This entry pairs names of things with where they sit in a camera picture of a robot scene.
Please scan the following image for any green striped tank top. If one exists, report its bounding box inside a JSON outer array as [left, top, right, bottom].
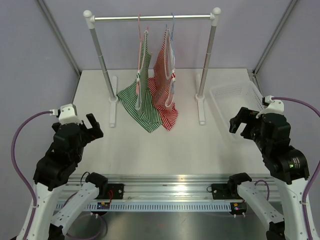
[[117, 29, 163, 133]]

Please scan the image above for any red striped tank top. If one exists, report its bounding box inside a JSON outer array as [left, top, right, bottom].
[[148, 28, 179, 131]]

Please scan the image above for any pink wire hanger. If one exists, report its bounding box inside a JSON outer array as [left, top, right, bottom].
[[135, 14, 143, 96]]

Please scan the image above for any blue wire hanger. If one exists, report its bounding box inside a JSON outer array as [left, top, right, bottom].
[[164, 13, 176, 94]]

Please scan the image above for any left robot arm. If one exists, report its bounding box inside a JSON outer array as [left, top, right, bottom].
[[11, 113, 108, 240]]

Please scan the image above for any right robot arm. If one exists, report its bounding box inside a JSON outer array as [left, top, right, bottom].
[[226, 107, 320, 240]]

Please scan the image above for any white plastic basket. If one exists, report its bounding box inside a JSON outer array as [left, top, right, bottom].
[[208, 81, 264, 143]]

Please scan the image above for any white and silver clothes rack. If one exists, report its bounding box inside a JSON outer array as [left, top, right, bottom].
[[83, 7, 221, 128]]

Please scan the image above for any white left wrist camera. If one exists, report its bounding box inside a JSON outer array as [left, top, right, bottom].
[[49, 103, 82, 125]]

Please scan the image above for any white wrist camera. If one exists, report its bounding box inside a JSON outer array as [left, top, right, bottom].
[[256, 95, 285, 119], [49, 103, 82, 125]]

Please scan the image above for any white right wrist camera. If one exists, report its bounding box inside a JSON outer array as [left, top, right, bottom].
[[256, 95, 285, 119]]

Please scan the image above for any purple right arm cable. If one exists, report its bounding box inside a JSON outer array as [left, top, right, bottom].
[[273, 97, 320, 240]]

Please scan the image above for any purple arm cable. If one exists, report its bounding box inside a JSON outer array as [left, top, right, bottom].
[[273, 97, 320, 240], [10, 111, 55, 240]]

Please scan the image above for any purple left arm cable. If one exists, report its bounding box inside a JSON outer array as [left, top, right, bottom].
[[10, 111, 55, 240]]

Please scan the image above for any aluminium mounting rail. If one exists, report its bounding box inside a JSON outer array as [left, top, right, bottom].
[[59, 174, 280, 203]]

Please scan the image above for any white slotted cable duct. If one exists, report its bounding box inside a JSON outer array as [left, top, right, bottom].
[[54, 201, 232, 212]]

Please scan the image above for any purple floor cable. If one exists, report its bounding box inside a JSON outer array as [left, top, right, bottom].
[[65, 212, 109, 240]]

